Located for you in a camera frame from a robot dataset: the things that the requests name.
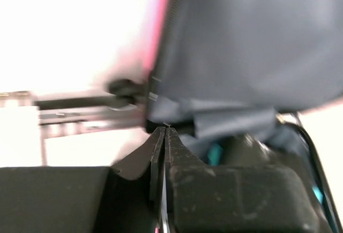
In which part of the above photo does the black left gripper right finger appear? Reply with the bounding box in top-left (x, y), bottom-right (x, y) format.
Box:
top-left (165, 128), bottom-right (330, 232)

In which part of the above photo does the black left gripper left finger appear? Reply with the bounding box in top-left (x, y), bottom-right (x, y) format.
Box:
top-left (1, 127), bottom-right (164, 232)

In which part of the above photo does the pink hard-shell suitcase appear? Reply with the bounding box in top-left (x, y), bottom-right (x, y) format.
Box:
top-left (34, 0), bottom-right (343, 142)

